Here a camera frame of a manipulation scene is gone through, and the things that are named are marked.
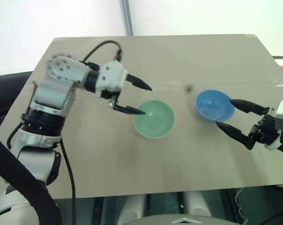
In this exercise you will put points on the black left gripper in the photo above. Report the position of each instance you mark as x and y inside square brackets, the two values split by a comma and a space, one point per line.
[108, 93]

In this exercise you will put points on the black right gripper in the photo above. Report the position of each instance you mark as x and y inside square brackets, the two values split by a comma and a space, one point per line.
[264, 132]

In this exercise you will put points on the blue bowl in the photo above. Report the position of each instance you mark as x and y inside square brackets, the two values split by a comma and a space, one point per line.
[211, 105]

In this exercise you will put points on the green bowl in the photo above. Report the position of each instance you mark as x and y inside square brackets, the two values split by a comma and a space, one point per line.
[155, 122]

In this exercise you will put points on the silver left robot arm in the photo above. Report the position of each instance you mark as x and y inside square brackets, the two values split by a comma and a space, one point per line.
[50, 93]

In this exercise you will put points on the grey metal pole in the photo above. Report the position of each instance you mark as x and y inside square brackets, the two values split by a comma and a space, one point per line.
[127, 16]

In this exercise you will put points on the white rounded robot leg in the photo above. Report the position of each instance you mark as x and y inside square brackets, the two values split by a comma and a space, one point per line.
[132, 208]
[197, 204]

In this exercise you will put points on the grey robot torso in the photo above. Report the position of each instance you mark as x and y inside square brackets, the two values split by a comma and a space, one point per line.
[176, 219]

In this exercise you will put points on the black padded seat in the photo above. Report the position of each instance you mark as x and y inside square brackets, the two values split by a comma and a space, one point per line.
[5, 93]

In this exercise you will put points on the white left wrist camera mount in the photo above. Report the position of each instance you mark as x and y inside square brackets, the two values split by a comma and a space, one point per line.
[111, 75]

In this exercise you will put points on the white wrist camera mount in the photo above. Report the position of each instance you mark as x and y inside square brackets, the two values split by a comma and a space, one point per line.
[282, 110]
[111, 75]

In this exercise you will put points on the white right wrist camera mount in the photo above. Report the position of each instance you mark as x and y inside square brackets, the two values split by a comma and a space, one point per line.
[282, 110]

